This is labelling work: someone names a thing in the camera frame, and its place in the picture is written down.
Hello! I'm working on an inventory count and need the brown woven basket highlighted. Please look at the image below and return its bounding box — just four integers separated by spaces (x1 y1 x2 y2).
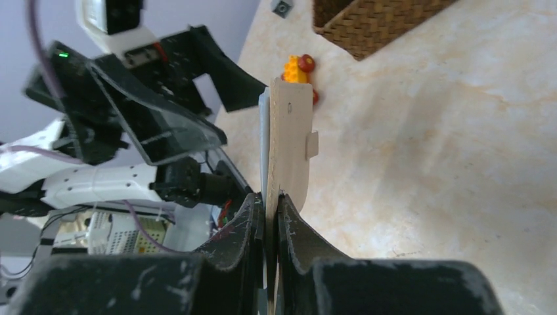
312 0 454 61

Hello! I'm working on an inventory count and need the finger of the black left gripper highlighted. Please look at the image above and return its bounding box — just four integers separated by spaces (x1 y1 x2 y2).
161 25 267 112

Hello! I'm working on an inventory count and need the grey plastic dumbbell toy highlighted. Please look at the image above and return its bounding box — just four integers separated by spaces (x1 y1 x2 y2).
271 0 294 18

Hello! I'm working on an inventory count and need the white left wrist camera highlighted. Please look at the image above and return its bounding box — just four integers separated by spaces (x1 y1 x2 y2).
75 0 158 60

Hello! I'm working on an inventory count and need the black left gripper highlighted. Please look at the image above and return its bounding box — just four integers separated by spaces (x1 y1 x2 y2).
24 41 227 166

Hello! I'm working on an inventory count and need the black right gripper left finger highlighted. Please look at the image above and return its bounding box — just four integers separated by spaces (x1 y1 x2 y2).
9 194 262 314

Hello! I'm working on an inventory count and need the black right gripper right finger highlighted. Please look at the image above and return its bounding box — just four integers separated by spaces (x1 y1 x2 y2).
277 196 503 314

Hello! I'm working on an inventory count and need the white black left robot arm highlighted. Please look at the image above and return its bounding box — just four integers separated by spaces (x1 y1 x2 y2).
1 26 265 217

